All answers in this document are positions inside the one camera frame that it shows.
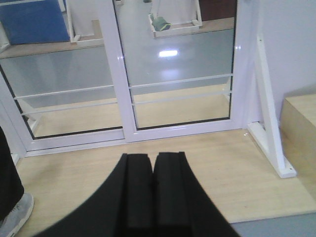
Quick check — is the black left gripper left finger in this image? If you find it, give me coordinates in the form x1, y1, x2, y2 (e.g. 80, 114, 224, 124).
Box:
37, 154, 154, 237

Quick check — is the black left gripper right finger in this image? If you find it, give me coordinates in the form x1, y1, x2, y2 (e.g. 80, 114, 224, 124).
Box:
154, 152, 238, 237

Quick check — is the white framed sliding glass door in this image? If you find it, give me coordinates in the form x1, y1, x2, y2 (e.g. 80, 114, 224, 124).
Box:
96, 0, 254, 142

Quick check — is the white wooden support brace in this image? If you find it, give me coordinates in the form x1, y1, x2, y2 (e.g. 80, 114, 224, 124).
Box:
247, 35, 297, 178

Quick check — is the black trouser leg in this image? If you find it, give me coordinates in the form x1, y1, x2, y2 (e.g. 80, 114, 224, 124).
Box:
0, 128, 24, 221

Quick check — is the grey sneaker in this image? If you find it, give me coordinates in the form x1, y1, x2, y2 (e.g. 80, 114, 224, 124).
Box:
0, 193, 35, 237

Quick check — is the white fixed glass panel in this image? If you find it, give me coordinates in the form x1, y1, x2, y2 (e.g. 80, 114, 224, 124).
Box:
0, 46, 125, 157

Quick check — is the green rolled mat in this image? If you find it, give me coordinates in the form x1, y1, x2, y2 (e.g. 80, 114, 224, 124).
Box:
152, 16, 171, 31

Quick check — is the blue panel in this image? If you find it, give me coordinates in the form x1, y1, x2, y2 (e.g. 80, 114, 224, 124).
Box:
0, 0, 70, 45

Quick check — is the white wooden tray frame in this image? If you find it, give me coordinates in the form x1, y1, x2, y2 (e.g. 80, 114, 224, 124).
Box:
148, 0, 202, 38

